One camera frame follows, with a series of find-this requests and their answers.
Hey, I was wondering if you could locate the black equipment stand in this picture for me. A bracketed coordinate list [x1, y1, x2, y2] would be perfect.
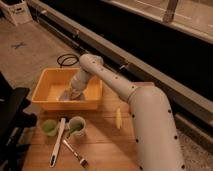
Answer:
[0, 71, 37, 171]

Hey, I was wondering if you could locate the yellow banana toy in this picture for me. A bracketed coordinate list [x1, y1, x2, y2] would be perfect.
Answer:
[116, 108, 122, 129]

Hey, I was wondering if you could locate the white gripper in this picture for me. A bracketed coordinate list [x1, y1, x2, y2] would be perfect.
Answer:
[69, 68, 93, 92]

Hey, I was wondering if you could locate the black coiled cable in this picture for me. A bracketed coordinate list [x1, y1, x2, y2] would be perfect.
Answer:
[56, 53, 81, 69]

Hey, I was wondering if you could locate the green cup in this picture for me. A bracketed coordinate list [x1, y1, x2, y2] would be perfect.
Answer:
[42, 119, 58, 137]

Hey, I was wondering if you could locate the yellow plastic tray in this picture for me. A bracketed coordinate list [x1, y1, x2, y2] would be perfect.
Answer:
[31, 68, 103, 111]

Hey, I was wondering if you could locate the white box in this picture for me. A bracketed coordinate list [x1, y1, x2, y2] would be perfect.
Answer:
[0, 0, 32, 26]

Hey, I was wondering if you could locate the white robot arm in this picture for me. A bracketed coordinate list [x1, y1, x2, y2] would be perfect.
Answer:
[70, 54, 186, 171]

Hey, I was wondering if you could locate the white handled utensil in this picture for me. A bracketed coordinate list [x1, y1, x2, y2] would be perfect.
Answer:
[50, 117, 66, 168]

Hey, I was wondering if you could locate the grey towel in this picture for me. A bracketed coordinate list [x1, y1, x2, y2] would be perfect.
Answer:
[58, 89, 84, 101]

